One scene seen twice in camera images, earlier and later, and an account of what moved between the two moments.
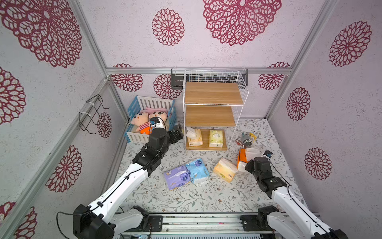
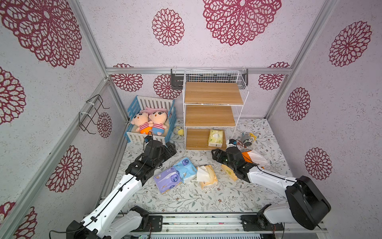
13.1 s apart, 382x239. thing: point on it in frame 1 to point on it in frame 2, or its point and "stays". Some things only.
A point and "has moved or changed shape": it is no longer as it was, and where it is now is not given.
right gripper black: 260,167 to 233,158
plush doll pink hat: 153,112 stays
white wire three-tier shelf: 212,101 stays
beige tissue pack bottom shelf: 194,137 to 206,176
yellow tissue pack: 226,169 has moved or changed shape
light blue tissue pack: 198,171 to 187,171
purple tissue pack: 177,177 to 167,180
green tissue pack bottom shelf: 216,138 stays
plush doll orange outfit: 141,120 stays
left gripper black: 177,132 to 172,149
